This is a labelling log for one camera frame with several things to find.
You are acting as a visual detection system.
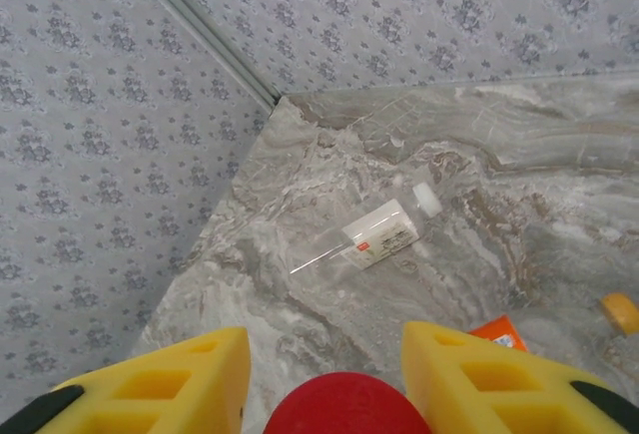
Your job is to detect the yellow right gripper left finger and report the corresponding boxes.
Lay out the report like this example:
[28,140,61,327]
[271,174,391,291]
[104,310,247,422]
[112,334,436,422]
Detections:
[0,326,250,434]

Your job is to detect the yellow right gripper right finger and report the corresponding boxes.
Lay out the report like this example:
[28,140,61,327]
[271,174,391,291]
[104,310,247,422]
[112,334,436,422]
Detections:
[402,321,639,434]

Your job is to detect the orange label plastic bottle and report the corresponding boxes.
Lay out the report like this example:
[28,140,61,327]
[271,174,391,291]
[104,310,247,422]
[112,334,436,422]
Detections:
[468,291,639,355]

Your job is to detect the red label plastic bottle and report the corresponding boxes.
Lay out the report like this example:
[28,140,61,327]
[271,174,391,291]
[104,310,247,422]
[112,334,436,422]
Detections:
[264,372,433,434]

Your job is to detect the clear bottle white label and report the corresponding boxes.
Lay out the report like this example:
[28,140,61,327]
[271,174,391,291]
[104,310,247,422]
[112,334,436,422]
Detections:
[289,182,443,278]

